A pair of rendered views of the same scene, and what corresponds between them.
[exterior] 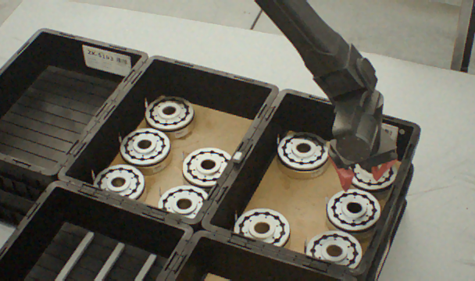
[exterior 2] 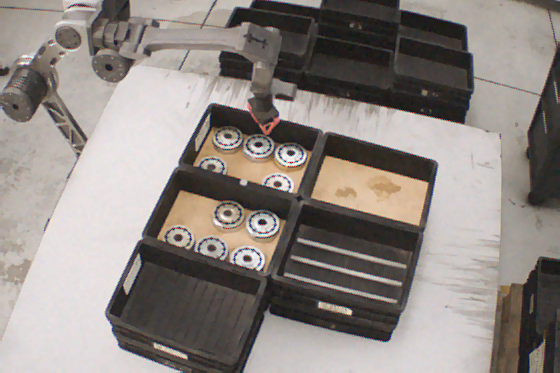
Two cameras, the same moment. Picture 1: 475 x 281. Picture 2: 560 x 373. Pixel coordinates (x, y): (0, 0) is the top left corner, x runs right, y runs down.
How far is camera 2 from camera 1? 1.93 m
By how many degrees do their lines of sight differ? 64
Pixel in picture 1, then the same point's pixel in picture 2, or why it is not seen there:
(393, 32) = not seen: outside the picture
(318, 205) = (248, 166)
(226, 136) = (191, 213)
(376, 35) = not seen: outside the picture
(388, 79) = (103, 152)
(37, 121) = (178, 327)
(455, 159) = (176, 123)
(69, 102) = (157, 308)
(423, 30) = not seen: outside the picture
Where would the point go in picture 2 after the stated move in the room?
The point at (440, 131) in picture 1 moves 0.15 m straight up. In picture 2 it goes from (152, 129) to (149, 100)
